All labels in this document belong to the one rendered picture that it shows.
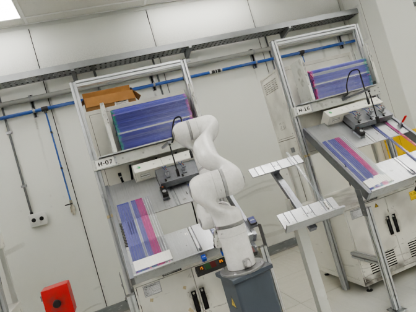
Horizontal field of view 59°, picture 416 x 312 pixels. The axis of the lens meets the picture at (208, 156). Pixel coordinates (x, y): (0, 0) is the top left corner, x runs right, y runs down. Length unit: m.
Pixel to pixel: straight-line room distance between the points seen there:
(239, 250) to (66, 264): 2.65
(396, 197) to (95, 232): 2.70
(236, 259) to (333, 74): 1.83
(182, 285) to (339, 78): 1.85
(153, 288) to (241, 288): 0.88
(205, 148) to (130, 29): 2.78
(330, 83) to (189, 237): 1.58
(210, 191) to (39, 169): 2.67
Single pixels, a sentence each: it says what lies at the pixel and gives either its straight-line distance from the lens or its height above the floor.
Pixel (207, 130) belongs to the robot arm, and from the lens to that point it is 1.73.
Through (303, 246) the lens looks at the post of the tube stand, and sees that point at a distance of 2.26.
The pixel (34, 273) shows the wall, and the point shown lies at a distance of 4.01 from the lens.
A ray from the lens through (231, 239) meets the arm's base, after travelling 1.52.
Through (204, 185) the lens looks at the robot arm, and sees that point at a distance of 1.49.
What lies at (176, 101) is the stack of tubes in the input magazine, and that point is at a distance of 2.47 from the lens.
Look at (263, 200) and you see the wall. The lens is 4.21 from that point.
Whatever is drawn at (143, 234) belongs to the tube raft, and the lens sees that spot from 2.11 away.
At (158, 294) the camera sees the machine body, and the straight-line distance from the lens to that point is 2.32.
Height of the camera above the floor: 1.15
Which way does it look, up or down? 1 degrees up
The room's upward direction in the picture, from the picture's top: 16 degrees counter-clockwise
